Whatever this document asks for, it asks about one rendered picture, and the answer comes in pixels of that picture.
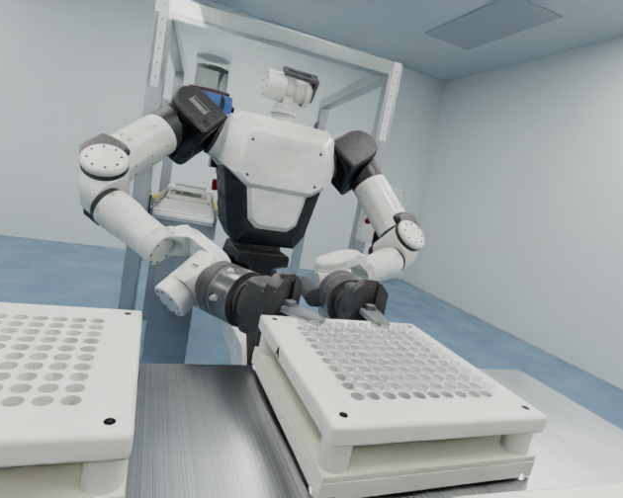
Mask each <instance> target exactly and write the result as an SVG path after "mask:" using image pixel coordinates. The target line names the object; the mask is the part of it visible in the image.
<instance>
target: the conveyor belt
mask: <svg viewBox="0 0 623 498"><path fill-rule="evenodd" d="M152 216H153V217H154V218H158V219H164V220H171V221H177V222H184V223H190V224H197V225H203V226H209V227H213V222H214V213H213V209H212V204H211V205H205V204H200V203H194V202H188V201H182V200H176V199H168V198H166V197H165V198H164V199H163V200H162V201H160V202H159V203H158V204H157V205H156V206H154V207H153V212H152Z"/></svg>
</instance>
